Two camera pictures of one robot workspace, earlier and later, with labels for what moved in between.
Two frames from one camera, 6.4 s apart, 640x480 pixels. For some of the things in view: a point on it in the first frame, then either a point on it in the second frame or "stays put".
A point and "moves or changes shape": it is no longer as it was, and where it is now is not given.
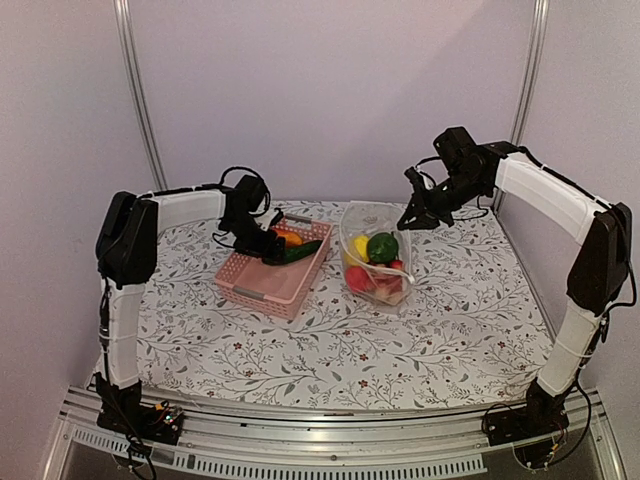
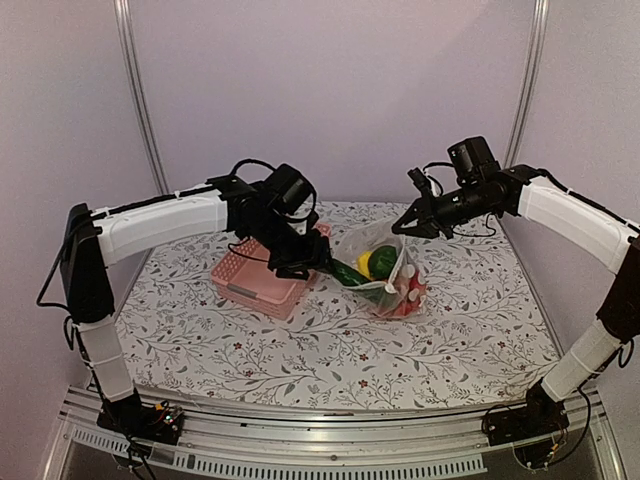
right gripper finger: (413, 209) stays put
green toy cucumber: (296, 253) moves or changes shape
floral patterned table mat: (480, 318) stays put
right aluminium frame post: (538, 28) stays put
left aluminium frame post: (124, 24) stays put
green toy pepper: (382, 247) -> (381, 261)
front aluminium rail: (315, 442) stays put
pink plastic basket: (280, 288) stays put
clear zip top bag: (375, 250) moves or changes shape
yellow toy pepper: (357, 252) -> (363, 263)
